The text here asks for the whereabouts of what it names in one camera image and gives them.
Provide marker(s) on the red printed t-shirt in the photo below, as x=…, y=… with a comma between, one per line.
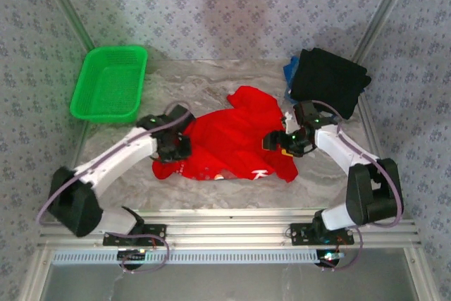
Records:
x=229, y=139

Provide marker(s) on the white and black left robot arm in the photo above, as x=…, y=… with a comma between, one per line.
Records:
x=116, y=156

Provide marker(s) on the black folded t-shirt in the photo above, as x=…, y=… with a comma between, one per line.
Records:
x=327, y=79

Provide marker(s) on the blue folded t-shirt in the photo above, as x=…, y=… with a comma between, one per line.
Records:
x=290, y=72

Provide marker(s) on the green plastic basket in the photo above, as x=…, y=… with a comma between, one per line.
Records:
x=109, y=82

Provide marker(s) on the black controller board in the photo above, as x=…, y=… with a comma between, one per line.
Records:
x=329, y=258
x=132, y=254

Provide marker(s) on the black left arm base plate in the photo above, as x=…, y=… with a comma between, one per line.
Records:
x=158, y=232

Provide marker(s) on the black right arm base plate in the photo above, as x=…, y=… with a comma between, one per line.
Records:
x=299, y=234

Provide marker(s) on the aluminium rail frame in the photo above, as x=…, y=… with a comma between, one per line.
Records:
x=229, y=234

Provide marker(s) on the aluminium corner post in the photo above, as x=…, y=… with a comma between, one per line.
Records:
x=67, y=8
x=384, y=8

